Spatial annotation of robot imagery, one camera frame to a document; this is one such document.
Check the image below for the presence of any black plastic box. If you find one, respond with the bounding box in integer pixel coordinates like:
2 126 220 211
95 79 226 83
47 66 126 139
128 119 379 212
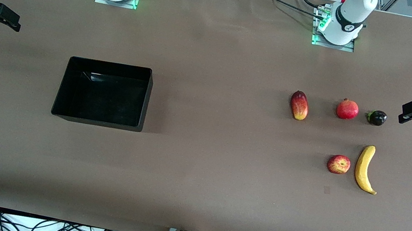
50 53 156 135

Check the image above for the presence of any yellow banana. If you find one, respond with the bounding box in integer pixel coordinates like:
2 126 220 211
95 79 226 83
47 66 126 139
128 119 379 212
351 143 385 196

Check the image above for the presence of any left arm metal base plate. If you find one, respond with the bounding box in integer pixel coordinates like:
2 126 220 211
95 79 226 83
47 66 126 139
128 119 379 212
310 4 361 53

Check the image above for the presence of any red pomegranate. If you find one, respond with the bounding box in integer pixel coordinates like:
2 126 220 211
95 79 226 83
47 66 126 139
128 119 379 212
334 97 361 122

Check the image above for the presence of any small dark purple eggplant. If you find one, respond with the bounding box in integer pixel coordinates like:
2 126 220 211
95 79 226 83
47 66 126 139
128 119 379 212
365 108 388 128

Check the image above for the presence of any red yellow mango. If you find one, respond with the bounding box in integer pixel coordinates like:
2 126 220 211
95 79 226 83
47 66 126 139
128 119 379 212
287 89 312 122

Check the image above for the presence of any red yellow apple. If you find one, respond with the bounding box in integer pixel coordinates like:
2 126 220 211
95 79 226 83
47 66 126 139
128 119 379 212
325 153 352 177

